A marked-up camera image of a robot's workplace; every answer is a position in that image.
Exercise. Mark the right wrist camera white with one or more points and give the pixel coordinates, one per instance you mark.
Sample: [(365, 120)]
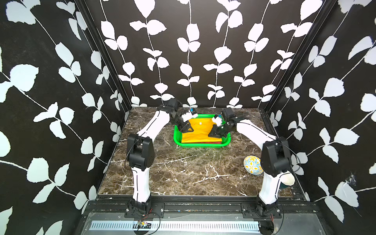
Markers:
[(217, 119)]

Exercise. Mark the small circuit board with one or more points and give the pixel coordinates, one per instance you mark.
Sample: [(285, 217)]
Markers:
[(143, 225)]

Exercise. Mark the white perforated strip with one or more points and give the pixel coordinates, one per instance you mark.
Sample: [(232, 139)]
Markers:
[(183, 226)]

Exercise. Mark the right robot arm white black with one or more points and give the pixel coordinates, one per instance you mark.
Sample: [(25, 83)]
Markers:
[(275, 155)]

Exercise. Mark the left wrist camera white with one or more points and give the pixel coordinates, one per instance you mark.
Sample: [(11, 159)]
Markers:
[(191, 113)]

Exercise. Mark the green plastic basket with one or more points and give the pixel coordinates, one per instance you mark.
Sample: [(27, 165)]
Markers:
[(177, 136)]

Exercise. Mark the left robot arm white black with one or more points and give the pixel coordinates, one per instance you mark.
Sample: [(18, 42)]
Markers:
[(141, 153)]

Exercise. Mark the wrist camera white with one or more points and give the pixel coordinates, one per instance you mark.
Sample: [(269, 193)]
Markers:
[(191, 113), (217, 119)]

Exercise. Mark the black aluminium front rail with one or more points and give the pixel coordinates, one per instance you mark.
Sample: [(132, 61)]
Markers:
[(162, 205)]

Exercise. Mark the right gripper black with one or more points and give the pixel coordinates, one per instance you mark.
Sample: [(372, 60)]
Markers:
[(216, 132)]

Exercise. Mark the yellow t-shirt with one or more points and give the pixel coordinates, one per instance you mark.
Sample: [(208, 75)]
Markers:
[(202, 127)]

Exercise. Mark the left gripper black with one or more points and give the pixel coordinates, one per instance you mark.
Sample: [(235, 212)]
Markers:
[(184, 126)]

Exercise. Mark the patterned ceramic plate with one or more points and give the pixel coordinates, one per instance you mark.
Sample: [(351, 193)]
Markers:
[(252, 165)]

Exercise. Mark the red t-shirt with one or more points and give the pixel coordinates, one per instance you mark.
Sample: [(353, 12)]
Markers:
[(203, 143)]

